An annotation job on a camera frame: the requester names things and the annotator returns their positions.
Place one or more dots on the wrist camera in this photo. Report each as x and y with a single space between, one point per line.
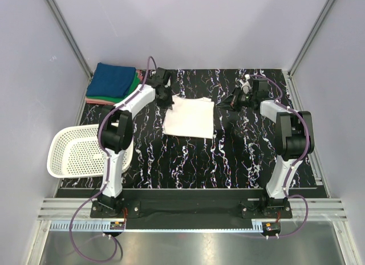
254 88
161 77

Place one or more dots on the folded green t-shirt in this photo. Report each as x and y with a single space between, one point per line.
132 87

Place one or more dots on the white perforated plastic basket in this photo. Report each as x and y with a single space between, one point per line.
75 153

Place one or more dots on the folded blue t-shirt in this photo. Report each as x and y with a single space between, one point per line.
111 81

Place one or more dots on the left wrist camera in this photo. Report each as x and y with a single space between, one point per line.
161 77

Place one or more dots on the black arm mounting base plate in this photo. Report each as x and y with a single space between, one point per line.
246 203

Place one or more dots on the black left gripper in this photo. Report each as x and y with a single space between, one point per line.
165 97

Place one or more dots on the white Coca-Cola print t-shirt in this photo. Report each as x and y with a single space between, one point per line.
190 118

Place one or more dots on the white slotted cable duct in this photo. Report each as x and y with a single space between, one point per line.
105 226

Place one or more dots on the right aluminium frame post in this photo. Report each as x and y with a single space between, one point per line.
325 11

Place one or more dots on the aluminium frame post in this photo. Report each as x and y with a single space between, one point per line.
61 21
325 11

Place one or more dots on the folded pink t-shirt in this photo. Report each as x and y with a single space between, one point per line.
92 100

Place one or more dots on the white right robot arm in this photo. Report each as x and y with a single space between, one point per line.
293 141

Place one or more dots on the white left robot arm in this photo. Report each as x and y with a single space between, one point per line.
115 136

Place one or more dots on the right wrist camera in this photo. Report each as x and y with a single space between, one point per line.
254 88

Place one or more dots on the left aluminium frame post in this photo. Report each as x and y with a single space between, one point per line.
61 21

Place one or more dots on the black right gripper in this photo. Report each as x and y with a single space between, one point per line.
235 99

